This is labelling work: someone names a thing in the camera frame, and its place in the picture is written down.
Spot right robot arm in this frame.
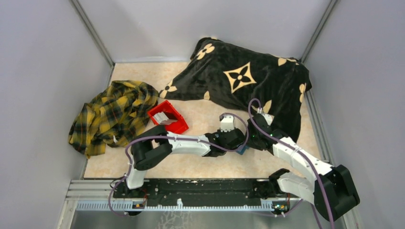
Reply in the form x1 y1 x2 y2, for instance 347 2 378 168
248 113 360 221

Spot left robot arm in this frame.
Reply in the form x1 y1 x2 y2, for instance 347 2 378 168
124 125 246 198

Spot red plastic bin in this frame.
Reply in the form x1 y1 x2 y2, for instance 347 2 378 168
147 100 189 134

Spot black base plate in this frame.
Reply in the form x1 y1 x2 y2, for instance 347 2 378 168
113 178 294 207

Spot yellow plaid shirt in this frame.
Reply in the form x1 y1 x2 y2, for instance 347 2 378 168
68 80 159 158

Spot cards in red bin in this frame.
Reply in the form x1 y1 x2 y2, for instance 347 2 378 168
153 112 178 125

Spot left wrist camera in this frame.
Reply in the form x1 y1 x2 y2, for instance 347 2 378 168
220 114 235 133

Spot purple cable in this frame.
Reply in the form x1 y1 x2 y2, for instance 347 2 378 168
108 112 250 218
247 98 335 229

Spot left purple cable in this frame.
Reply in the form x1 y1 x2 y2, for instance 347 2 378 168
108 112 250 218

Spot aluminium front rail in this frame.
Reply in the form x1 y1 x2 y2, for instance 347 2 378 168
64 178 353 212

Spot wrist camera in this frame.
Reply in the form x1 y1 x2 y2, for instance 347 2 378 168
220 114 235 133
261 112 273 125

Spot blue card holder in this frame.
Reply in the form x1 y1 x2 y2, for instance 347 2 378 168
235 144 249 155

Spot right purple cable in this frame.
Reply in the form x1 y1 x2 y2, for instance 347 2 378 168
247 98 335 229

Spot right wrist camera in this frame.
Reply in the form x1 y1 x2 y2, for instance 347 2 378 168
261 112 273 125

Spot black floral blanket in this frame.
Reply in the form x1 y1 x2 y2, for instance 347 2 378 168
159 37 312 141

